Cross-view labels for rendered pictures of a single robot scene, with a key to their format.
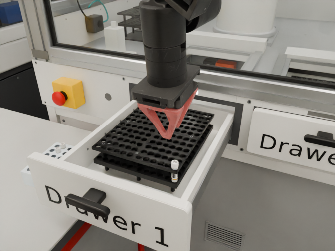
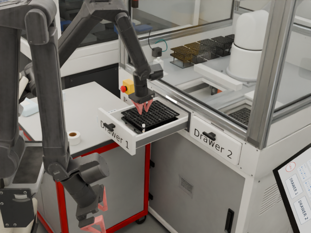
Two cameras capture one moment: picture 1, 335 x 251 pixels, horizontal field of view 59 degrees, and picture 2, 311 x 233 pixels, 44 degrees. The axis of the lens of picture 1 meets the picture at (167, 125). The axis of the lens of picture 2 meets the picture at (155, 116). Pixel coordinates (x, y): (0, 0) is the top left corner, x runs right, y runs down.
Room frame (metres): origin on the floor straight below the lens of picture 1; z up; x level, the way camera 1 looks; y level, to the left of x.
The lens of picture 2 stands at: (-0.91, -0.72, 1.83)
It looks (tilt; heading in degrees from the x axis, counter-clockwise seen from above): 30 degrees down; 26
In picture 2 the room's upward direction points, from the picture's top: 2 degrees clockwise
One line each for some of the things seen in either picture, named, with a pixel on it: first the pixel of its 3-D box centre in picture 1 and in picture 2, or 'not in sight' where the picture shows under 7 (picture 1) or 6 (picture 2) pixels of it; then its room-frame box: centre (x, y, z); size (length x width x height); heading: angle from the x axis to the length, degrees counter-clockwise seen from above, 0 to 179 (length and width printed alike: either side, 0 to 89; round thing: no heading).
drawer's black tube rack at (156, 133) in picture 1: (158, 141); (150, 118); (0.53, 0.02, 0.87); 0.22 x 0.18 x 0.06; 156
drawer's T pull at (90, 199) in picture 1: (91, 199); (110, 126); (0.32, 0.11, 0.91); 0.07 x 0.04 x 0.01; 66
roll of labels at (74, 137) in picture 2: not in sight; (72, 137); (0.31, 0.32, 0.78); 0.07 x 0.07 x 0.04
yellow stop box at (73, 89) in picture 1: (68, 92); (128, 87); (0.76, 0.28, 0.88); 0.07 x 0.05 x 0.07; 66
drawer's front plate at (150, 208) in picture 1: (104, 202); (115, 130); (0.35, 0.10, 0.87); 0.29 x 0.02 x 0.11; 66
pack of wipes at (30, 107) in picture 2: not in sight; (24, 106); (0.42, 0.74, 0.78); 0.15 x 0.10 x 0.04; 76
